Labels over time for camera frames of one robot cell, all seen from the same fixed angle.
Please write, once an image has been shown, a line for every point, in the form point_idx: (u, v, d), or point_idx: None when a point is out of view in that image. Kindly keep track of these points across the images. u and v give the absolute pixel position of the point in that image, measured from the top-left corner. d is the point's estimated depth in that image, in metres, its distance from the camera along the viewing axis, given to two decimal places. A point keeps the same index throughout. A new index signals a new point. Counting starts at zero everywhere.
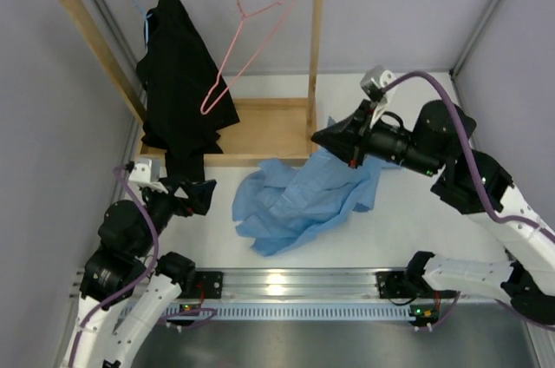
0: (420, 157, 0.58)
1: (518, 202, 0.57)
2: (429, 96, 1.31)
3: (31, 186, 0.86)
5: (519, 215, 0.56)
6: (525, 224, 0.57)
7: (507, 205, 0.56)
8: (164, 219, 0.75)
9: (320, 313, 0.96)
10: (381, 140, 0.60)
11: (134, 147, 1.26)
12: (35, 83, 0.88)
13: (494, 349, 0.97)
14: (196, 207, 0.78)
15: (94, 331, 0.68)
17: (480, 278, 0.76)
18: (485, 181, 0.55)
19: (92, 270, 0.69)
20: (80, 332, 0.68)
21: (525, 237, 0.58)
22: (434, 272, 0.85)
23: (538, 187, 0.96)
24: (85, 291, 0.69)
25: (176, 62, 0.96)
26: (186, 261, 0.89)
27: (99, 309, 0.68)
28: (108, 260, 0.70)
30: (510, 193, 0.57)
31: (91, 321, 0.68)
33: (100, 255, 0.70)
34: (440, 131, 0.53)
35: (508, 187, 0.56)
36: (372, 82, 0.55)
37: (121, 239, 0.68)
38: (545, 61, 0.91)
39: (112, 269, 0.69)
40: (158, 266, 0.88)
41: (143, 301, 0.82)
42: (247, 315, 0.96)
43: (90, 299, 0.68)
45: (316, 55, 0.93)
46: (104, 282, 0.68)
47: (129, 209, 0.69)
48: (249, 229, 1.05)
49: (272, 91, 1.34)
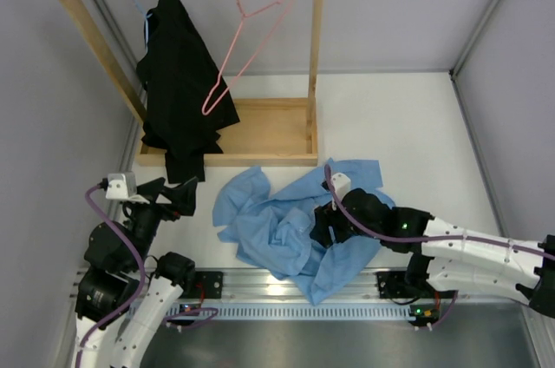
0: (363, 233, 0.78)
1: (441, 225, 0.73)
2: (430, 97, 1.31)
3: (30, 186, 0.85)
5: (440, 235, 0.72)
6: (453, 240, 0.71)
7: (433, 230, 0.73)
8: (153, 227, 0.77)
9: (320, 313, 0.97)
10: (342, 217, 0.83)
11: (135, 146, 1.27)
12: (35, 84, 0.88)
13: (495, 349, 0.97)
14: (181, 208, 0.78)
15: (94, 349, 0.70)
17: (492, 280, 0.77)
18: (407, 226, 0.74)
19: (86, 292, 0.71)
20: (81, 351, 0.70)
21: (460, 251, 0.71)
22: (440, 276, 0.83)
23: (538, 186, 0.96)
24: (81, 312, 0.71)
25: (177, 62, 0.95)
26: (185, 260, 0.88)
27: (97, 329, 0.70)
28: (101, 280, 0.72)
30: (432, 223, 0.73)
31: (89, 341, 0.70)
33: (93, 275, 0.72)
34: (353, 209, 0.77)
35: (429, 220, 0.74)
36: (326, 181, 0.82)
37: (109, 262, 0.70)
38: (545, 60, 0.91)
39: (105, 288, 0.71)
40: (158, 268, 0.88)
41: (145, 305, 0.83)
42: (247, 315, 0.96)
43: (87, 320, 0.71)
45: (315, 55, 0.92)
46: (98, 303, 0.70)
47: (113, 233, 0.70)
48: (231, 235, 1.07)
49: (272, 91, 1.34)
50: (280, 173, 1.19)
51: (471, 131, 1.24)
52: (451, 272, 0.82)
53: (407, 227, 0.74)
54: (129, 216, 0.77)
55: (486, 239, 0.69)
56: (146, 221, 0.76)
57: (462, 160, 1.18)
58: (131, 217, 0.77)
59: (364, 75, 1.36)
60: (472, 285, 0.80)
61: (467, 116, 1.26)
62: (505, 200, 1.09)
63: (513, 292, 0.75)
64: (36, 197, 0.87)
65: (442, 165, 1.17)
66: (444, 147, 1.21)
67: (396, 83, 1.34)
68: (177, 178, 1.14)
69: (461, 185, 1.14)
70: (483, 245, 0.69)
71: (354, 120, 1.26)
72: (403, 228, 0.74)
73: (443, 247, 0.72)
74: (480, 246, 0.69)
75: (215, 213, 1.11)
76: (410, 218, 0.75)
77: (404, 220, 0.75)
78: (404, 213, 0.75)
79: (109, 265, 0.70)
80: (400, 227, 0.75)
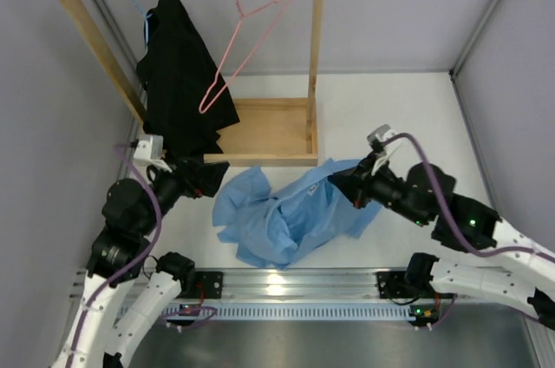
0: (412, 208, 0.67)
1: (509, 233, 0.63)
2: (428, 99, 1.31)
3: (30, 186, 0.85)
5: (512, 246, 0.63)
6: (521, 252, 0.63)
7: (501, 239, 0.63)
8: (172, 200, 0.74)
9: (320, 313, 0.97)
10: (381, 188, 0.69)
11: (135, 147, 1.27)
12: (36, 85, 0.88)
13: (493, 349, 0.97)
14: (205, 189, 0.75)
15: (102, 309, 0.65)
17: (502, 291, 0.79)
18: (474, 223, 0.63)
19: (100, 249, 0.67)
20: (85, 312, 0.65)
21: (524, 263, 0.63)
22: (444, 279, 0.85)
23: (538, 187, 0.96)
24: (92, 269, 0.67)
25: (177, 62, 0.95)
26: (186, 260, 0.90)
27: (108, 286, 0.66)
28: (116, 239, 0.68)
30: (500, 228, 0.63)
31: (99, 298, 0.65)
33: (106, 234, 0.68)
34: None
35: (498, 221, 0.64)
36: (375, 138, 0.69)
37: (126, 218, 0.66)
38: (545, 60, 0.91)
39: (120, 247, 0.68)
40: (158, 264, 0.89)
41: (144, 295, 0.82)
42: (246, 315, 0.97)
43: (98, 278, 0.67)
45: (316, 54, 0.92)
46: (113, 260, 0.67)
47: (133, 187, 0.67)
48: (231, 236, 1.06)
49: (272, 91, 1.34)
50: (279, 173, 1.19)
51: (471, 131, 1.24)
52: (455, 277, 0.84)
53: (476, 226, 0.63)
54: (153, 181, 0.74)
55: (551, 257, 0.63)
56: (168, 191, 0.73)
57: (461, 160, 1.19)
58: (155, 181, 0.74)
59: (365, 74, 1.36)
60: (479, 291, 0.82)
61: (467, 116, 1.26)
62: (505, 200, 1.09)
63: (522, 303, 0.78)
64: (36, 197, 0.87)
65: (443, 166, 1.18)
66: (443, 147, 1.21)
67: (396, 83, 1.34)
68: None
69: (460, 187, 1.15)
70: (549, 263, 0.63)
71: (354, 120, 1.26)
72: (471, 226, 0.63)
73: (509, 258, 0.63)
74: (545, 265, 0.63)
75: (214, 213, 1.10)
76: (479, 214, 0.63)
77: (472, 215, 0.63)
78: (473, 208, 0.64)
79: (125, 220, 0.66)
80: (466, 223, 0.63)
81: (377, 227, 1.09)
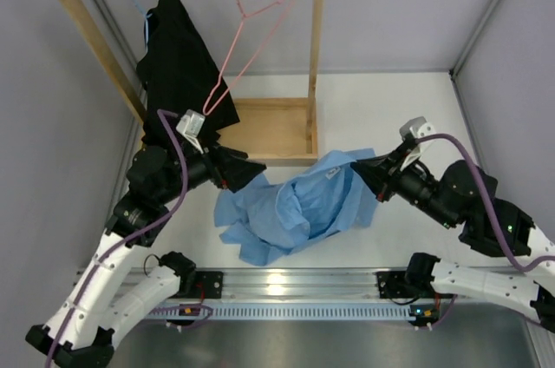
0: (440, 208, 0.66)
1: (541, 242, 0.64)
2: (428, 99, 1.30)
3: (29, 185, 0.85)
5: (545, 255, 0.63)
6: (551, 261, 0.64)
7: (534, 247, 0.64)
8: (195, 182, 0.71)
9: (320, 313, 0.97)
10: (411, 184, 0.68)
11: (135, 147, 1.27)
12: (35, 84, 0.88)
13: (496, 350, 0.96)
14: (230, 182, 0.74)
15: (113, 267, 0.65)
17: (505, 293, 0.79)
18: (512, 230, 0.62)
19: (121, 209, 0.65)
20: (96, 266, 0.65)
21: (552, 272, 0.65)
22: (446, 280, 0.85)
23: (538, 187, 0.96)
24: (111, 226, 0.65)
25: (177, 62, 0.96)
26: (187, 262, 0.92)
27: (123, 246, 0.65)
28: (139, 204, 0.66)
30: (533, 235, 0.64)
31: (111, 256, 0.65)
33: (128, 198, 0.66)
34: (467, 193, 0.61)
35: (531, 228, 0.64)
36: (410, 132, 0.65)
37: (149, 185, 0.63)
38: (545, 60, 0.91)
39: (140, 213, 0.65)
40: (161, 259, 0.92)
41: (145, 282, 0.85)
42: (247, 315, 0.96)
43: (115, 235, 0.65)
45: (316, 54, 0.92)
46: (133, 223, 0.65)
47: (158, 156, 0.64)
48: (234, 237, 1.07)
49: (273, 91, 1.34)
50: (279, 174, 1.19)
51: (471, 131, 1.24)
52: (458, 278, 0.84)
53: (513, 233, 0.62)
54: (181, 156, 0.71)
55: None
56: (195, 174, 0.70)
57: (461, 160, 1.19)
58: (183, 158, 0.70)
59: (365, 74, 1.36)
60: (480, 293, 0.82)
61: (467, 117, 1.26)
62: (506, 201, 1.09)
63: (525, 307, 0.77)
64: (35, 197, 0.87)
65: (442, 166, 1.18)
66: (444, 147, 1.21)
67: (396, 83, 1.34)
68: None
69: None
70: None
71: (354, 120, 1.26)
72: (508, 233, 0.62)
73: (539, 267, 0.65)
74: None
75: (217, 213, 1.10)
76: (515, 219, 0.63)
77: (510, 222, 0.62)
78: (511, 215, 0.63)
79: (147, 187, 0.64)
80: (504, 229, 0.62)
81: (377, 228, 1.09)
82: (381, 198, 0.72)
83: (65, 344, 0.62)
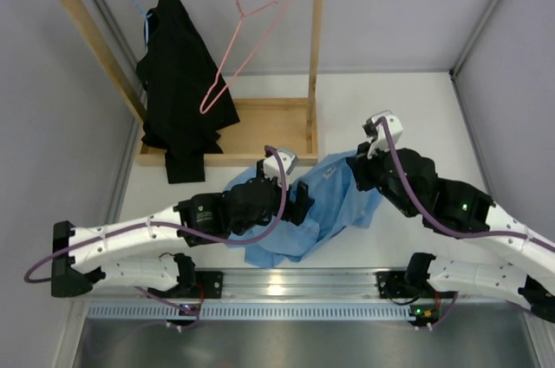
0: (395, 193, 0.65)
1: (503, 218, 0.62)
2: (428, 99, 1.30)
3: (28, 185, 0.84)
5: (504, 231, 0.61)
6: (514, 238, 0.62)
7: (494, 223, 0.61)
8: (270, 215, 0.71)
9: (320, 314, 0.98)
10: (374, 171, 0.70)
11: (134, 146, 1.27)
12: (35, 84, 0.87)
13: (495, 350, 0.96)
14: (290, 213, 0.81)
15: (151, 238, 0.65)
17: (494, 283, 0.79)
18: (466, 207, 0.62)
19: (199, 202, 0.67)
20: (142, 224, 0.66)
21: (518, 250, 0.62)
22: (440, 276, 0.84)
23: (538, 187, 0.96)
24: (180, 206, 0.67)
25: (177, 62, 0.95)
26: (187, 277, 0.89)
27: (175, 228, 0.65)
28: (217, 212, 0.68)
30: (493, 213, 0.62)
31: (159, 227, 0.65)
33: (214, 199, 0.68)
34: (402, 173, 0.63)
35: (491, 206, 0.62)
36: (368, 121, 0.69)
37: (239, 208, 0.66)
38: (545, 60, 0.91)
39: (211, 219, 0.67)
40: (179, 255, 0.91)
41: (155, 264, 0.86)
42: (248, 315, 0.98)
43: (178, 215, 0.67)
45: (316, 54, 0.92)
46: (199, 220, 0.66)
47: (265, 193, 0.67)
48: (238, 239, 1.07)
49: (272, 91, 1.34)
50: None
51: (471, 131, 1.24)
52: (452, 273, 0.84)
53: (466, 209, 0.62)
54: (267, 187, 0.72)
55: (545, 244, 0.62)
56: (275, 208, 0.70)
57: (461, 160, 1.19)
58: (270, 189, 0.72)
59: (365, 74, 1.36)
60: (473, 286, 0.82)
61: (467, 116, 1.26)
62: (506, 200, 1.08)
63: (514, 294, 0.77)
64: (34, 196, 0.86)
65: (442, 166, 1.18)
66: (443, 147, 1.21)
67: (396, 83, 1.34)
68: (178, 177, 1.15)
69: None
70: (544, 252, 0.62)
71: (354, 120, 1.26)
72: (460, 209, 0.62)
73: (501, 243, 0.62)
74: (541, 252, 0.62)
75: None
76: (472, 199, 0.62)
77: (464, 200, 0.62)
78: (464, 193, 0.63)
79: (236, 209, 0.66)
80: (455, 206, 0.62)
81: (377, 227, 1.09)
82: (361, 187, 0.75)
83: (70, 258, 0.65)
